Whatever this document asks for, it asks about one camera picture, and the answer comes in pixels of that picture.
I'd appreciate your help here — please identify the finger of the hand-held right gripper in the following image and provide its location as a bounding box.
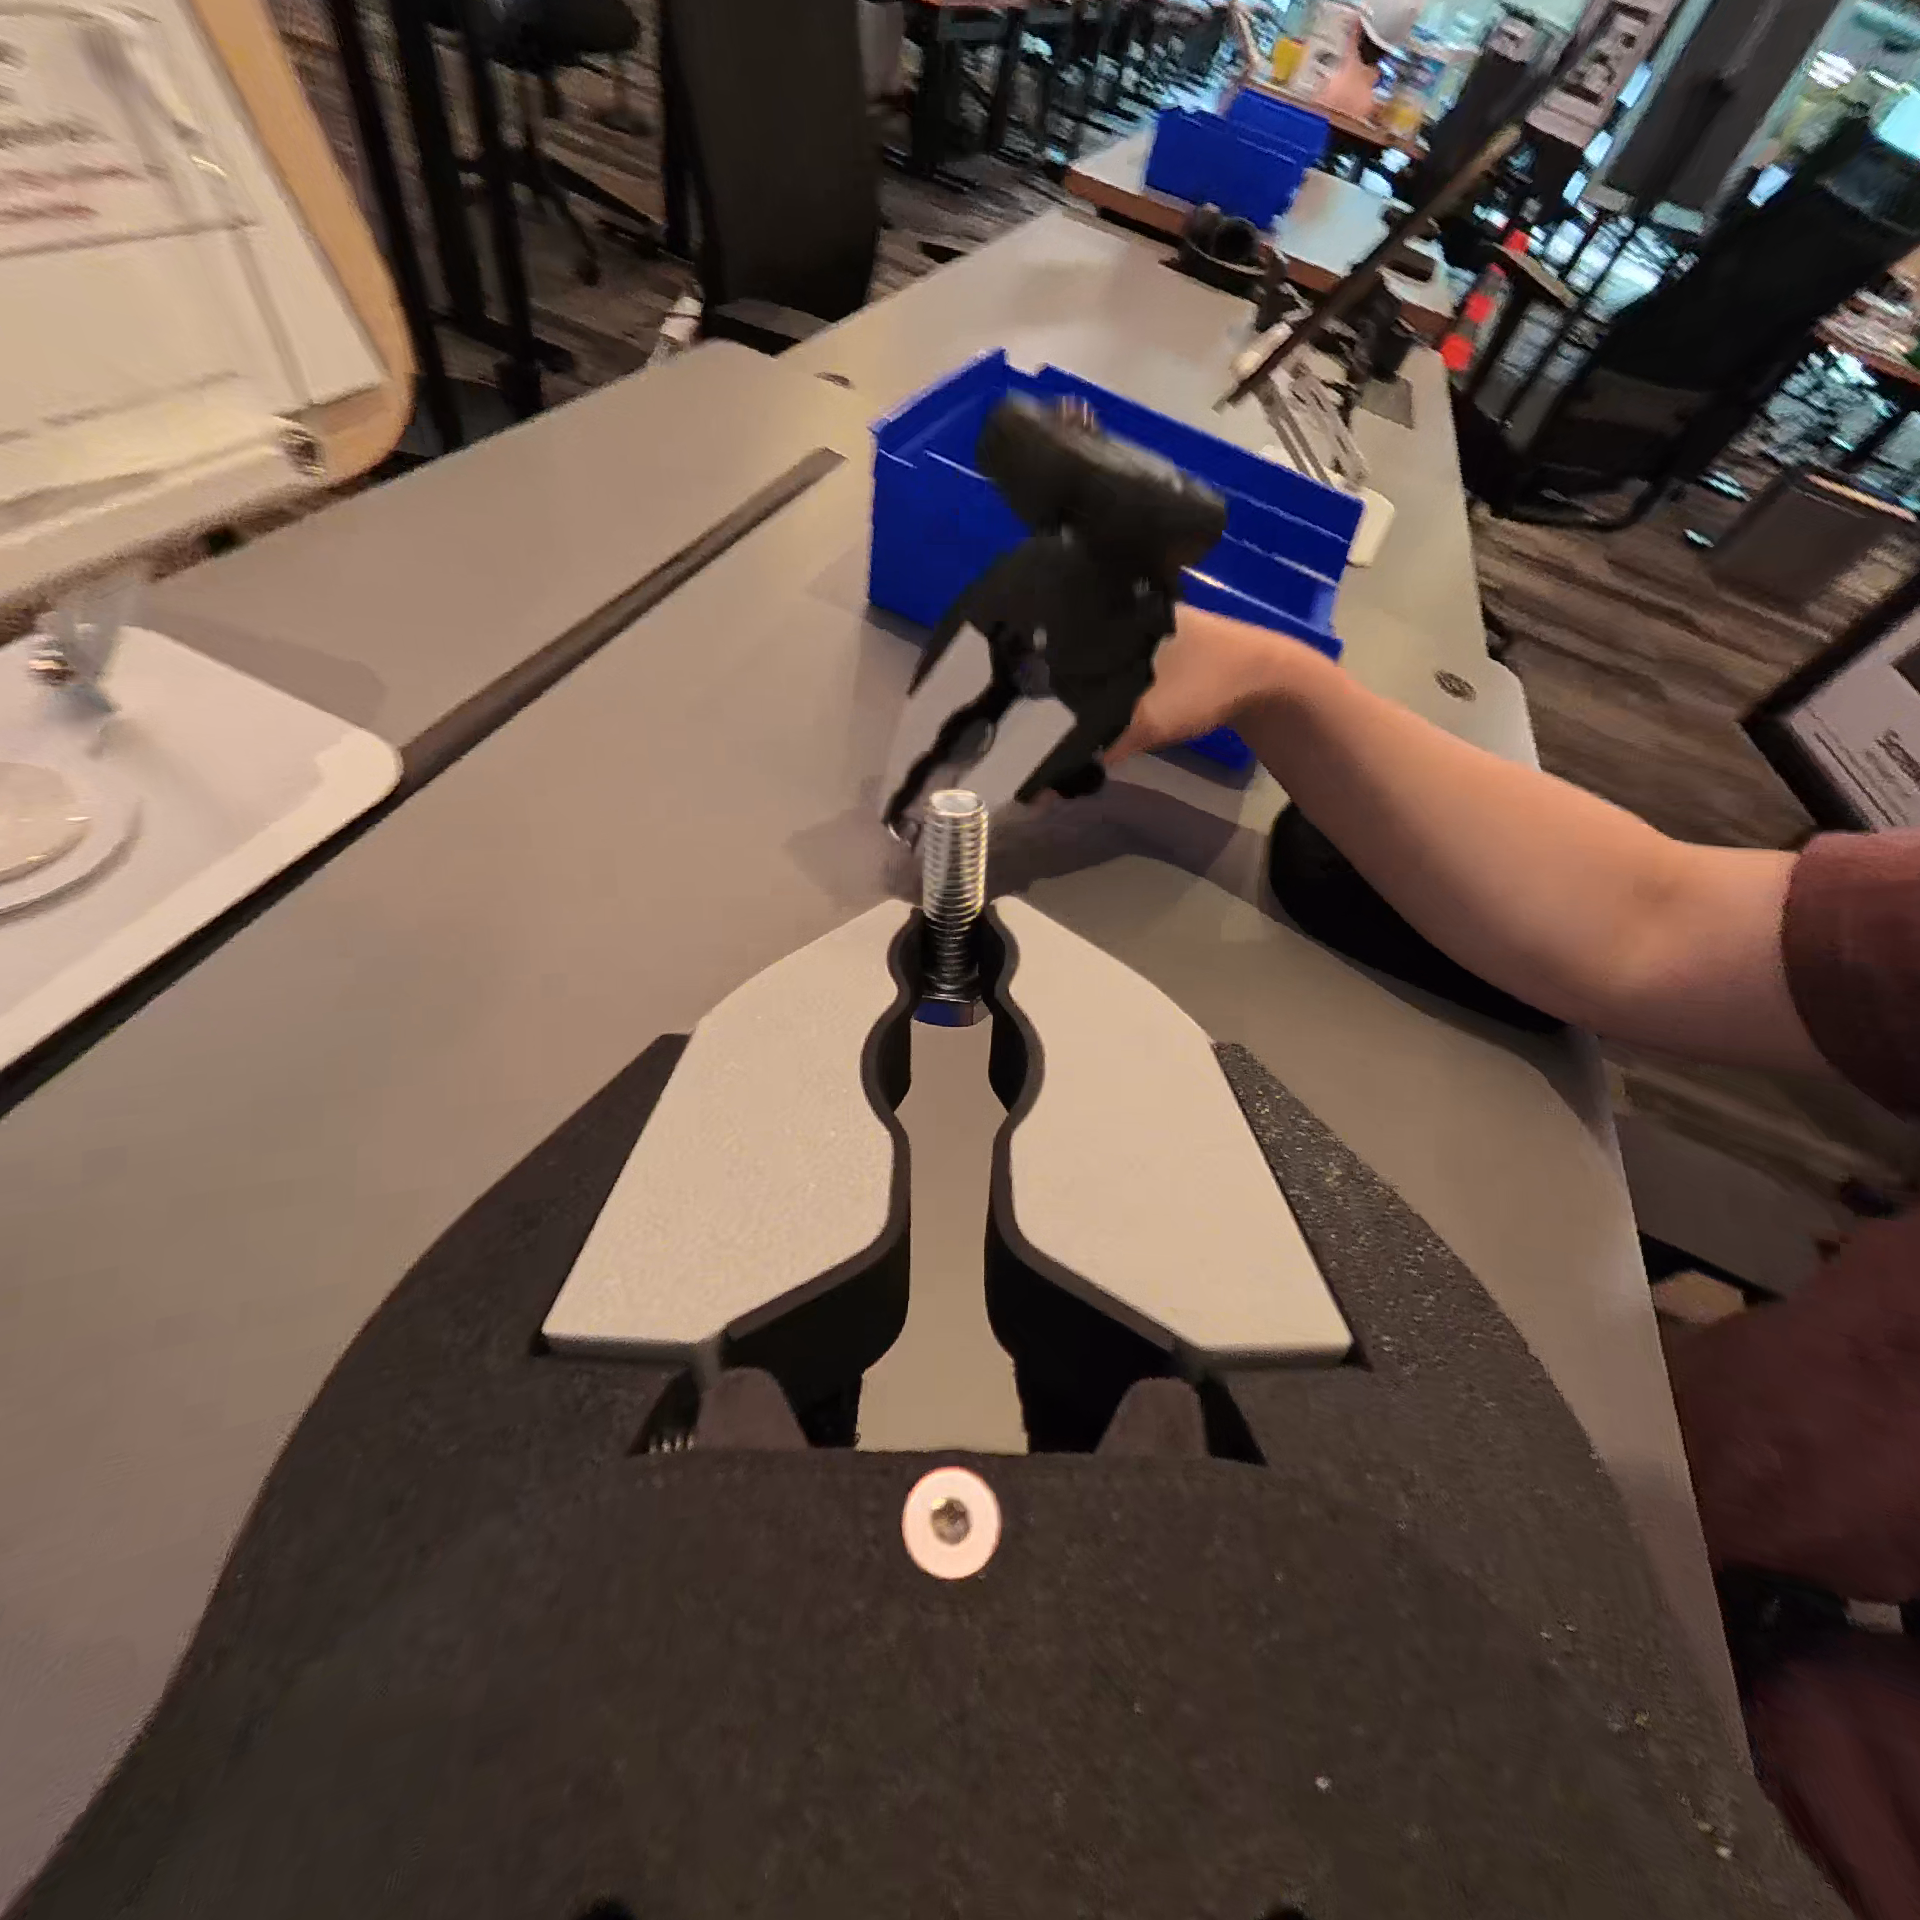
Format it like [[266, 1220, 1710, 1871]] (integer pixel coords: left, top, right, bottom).
[[882, 665, 1051, 845], [1015, 719, 1121, 807]]

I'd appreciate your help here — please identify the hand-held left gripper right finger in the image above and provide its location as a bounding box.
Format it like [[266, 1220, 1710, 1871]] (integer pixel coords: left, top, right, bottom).
[[982, 894, 1363, 1412]]

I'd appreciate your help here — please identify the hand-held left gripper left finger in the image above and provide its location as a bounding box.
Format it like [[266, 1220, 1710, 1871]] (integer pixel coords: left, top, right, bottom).
[[537, 895, 920, 1420]]

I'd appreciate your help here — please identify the steel hex bolt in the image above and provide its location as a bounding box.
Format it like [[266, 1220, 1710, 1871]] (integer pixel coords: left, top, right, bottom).
[[912, 790, 997, 1032]]

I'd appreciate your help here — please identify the blue plastic bin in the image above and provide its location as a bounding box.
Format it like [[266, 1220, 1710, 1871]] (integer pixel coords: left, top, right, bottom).
[[867, 348, 1370, 782]]

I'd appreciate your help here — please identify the person's right forearm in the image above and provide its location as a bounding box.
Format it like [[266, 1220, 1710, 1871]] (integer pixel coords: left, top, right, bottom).
[[1275, 659, 1825, 1073]]

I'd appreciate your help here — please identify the person's right hand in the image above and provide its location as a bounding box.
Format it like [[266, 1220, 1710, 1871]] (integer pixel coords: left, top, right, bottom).
[[1114, 605, 1341, 768]]

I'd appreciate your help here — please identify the black armrest pad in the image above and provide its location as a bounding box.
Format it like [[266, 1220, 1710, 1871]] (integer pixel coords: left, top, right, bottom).
[[1267, 801, 1575, 1040]]

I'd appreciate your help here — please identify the background blue bin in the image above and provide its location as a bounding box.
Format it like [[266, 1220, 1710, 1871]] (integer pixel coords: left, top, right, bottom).
[[1143, 86, 1338, 229]]

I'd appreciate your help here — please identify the tall black office chair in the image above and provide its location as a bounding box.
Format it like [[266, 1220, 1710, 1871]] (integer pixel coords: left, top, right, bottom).
[[661, 0, 885, 354]]

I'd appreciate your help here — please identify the white document stand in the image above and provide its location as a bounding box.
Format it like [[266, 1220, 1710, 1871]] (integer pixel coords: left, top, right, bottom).
[[0, 420, 409, 1073]]

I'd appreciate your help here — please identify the printed instruction sheet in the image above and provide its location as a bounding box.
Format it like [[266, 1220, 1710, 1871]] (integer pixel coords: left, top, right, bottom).
[[0, 0, 390, 497]]

